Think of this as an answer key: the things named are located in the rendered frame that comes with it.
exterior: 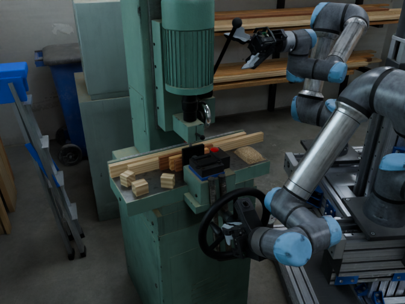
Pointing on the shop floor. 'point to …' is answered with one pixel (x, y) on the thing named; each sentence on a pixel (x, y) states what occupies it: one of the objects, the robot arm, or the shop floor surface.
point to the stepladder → (40, 153)
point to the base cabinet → (180, 266)
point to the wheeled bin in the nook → (66, 98)
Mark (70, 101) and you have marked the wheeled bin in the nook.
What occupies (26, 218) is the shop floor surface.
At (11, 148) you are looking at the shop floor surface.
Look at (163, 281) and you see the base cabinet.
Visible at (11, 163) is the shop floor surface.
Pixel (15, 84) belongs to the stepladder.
